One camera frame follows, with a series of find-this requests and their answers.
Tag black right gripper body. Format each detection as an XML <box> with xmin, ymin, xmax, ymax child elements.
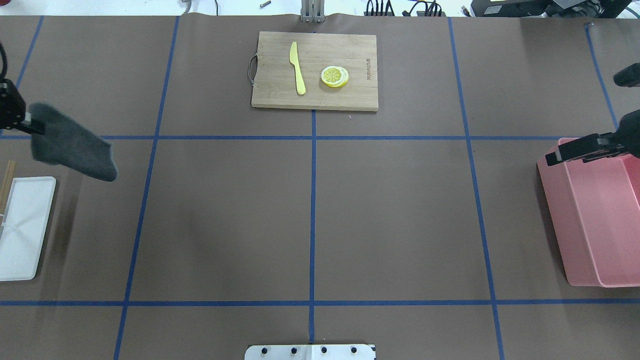
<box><xmin>612</xmin><ymin>109</ymin><xmax>640</xmax><ymax>157</ymax></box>

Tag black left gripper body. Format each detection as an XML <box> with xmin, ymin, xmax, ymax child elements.
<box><xmin>0</xmin><ymin>79</ymin><xmax>26</xmax><ymax>129</ymax></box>

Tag grey and pink cloth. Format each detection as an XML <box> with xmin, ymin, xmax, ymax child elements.
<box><xmin>29</xmin><ymin>102</ymin><xmax>118</xmax><ymax>182</ymax></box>

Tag wooden rack rod near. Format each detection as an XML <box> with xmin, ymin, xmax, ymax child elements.
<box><xmin>0</xmin><ymin>160</ymin><xmax>18</xmax><ymax>215</ymax></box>

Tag pink plastic bin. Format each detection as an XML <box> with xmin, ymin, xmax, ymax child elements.
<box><xmin>537</xmin><ymin>154</ymin><xmax>640</xmax><ymax>289</ymax></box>

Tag white rectangular tray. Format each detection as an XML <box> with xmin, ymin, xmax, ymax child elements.
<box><xmin>0</xmin><ymin>176</ymin><xmax>57</xmax><ymax>281</ymax></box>

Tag yellow lemon slices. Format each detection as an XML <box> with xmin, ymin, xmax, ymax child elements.
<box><xmin>320</xmin><ymin>65</ymin><xmax>350</xmax><ymax>88</ymax></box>

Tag bamboo cutting board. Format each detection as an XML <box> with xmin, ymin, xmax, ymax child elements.
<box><xmin>251</xmin><ymin>30</ymin><xmax>379</xmax><ymax>112</ymax></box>

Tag yellow plastic knife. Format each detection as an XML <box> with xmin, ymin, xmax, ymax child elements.
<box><xmin>288</xmin><ymin>41</ymin><xmax>307</xmax><ymax>96</ymax></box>

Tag aluminium frame post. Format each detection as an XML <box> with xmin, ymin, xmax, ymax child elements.
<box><xmin>300</xmin><ymin>0</ymin><xmax>326</xmax><ymax>23</ymax></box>

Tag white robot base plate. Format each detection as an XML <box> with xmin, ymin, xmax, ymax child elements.
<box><xmin>244</xmin><ymin>343</ymin><xmax>377</xmax><ymax>360</ymax></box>

